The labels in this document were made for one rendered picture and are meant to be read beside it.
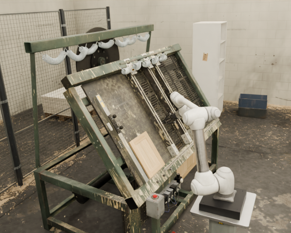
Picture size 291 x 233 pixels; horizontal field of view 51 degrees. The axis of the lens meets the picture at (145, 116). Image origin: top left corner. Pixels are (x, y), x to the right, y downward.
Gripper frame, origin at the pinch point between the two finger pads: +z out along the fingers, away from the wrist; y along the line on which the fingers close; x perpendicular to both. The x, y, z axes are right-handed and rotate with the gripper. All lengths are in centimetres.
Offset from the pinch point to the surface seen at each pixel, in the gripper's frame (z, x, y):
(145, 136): 6.6, 32.2, -1.7
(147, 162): 7, 49, -25
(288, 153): -20, -245, -163
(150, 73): 2, -28, 56
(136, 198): 3, 89, -42
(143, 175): 4, 66, -31
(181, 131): 4.0, -28.2, -21.4
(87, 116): 4, 91, 42
